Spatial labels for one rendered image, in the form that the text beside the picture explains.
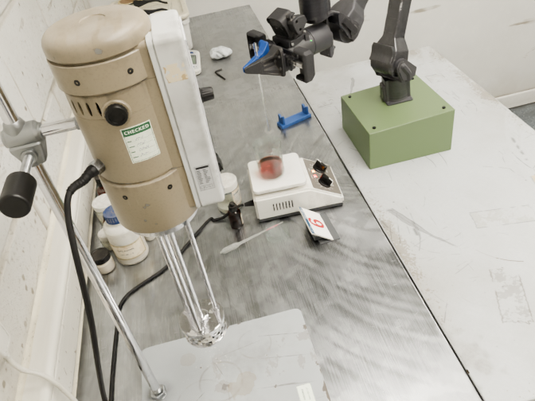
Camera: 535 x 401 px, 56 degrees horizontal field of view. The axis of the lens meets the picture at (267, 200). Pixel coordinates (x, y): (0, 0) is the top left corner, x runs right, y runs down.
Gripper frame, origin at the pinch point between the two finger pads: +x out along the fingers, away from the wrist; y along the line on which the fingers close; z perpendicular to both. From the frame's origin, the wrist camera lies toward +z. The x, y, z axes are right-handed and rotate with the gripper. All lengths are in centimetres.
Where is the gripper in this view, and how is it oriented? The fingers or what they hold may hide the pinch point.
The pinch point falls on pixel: (258, 64)
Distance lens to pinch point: 101.2
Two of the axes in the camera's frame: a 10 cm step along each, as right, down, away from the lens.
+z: -1.3, -7.7, -6.3
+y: 6.0, 4.4, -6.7
